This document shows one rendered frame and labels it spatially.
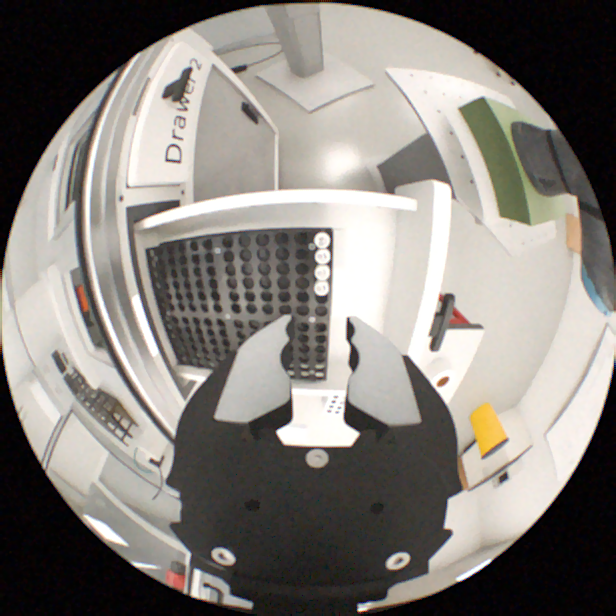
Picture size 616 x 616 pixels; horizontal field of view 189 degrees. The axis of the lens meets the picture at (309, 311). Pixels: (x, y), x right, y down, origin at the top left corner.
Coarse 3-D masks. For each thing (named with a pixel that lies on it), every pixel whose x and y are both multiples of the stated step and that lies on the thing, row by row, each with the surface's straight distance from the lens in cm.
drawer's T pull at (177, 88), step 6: (186, 72) 33; (180, 78) 32; (186, 78) 32; (168, 84) 34; (174, 84) 32; (180, 84) 31; (186, 84) 32; (168, 90) 32; (174, 90) 31; (180, 90) 30; (162, 96) 33; (168, 96) 32; (174, 96) 30; (180, 96) 30; (174, 102) 30
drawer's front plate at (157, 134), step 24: (192, 48) 45; (168, 72) 36; (192, 72) 41; (192, 96) 39; (144, 120) 29; (168, 120) 33; (192, 120) 38; (144, 144) 28; (168, 144) 31; (144, 168) 27; (168, 168) 31
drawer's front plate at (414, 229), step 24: (408, 192) 24; (432, 192) 19; (408, 216) 24; (432, 216) 18; (408, 240) 23; (432, 240) 18; (408, 264) 23; (432, 264) 19; (408, 288) 23; (432, 288) 20; (408, 312) 22; (432, 312) 21; (408, 336) 22
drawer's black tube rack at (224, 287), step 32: (160, 256) 27; (192, 256) 24; (224, 256) 22; (256, 256) 20; (288, 256) 20; (160, 288) 28; (192, 288) 25; (224, 288) 23; (256, 288) 21; (288, 288) 21; (192, 320) 27; (224, 320) 25; (256, 320) 23; (192, 352) 31; (224, 352) 28
